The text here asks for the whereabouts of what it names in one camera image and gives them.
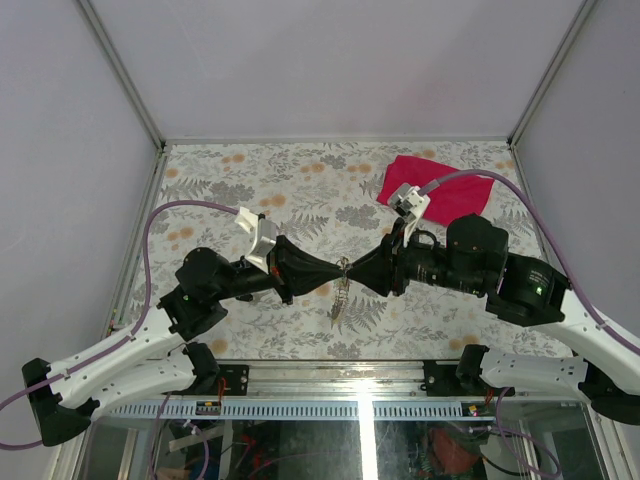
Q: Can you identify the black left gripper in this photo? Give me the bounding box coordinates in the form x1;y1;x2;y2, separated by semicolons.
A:
215;237;345;306

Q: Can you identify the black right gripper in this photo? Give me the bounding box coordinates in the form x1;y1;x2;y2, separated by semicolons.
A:
345;216;485;296

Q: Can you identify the metal key organiser with rings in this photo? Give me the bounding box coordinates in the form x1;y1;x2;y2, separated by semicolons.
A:
329;257;351;326

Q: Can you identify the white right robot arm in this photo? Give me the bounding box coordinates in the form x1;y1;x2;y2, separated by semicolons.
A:
347;214;639;425

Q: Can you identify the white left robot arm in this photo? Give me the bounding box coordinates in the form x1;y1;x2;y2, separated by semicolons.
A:
22;236;342;447

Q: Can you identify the pink folded cloth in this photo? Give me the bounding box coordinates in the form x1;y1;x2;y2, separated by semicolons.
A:
377;155;494;226

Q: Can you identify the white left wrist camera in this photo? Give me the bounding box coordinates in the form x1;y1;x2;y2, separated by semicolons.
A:
235;207;277;274

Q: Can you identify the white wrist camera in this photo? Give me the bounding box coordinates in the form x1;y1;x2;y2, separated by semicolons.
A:
387;183;430;247
235;207;277;274

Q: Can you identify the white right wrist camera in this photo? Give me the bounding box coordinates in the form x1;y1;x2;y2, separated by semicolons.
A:
387;183;430;247

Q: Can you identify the aluminium mounting rail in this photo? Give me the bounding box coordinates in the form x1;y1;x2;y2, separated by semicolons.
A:
99;358;612;400

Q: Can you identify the white slotted cable duct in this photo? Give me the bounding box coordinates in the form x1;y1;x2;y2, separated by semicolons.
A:
110;399;493;421

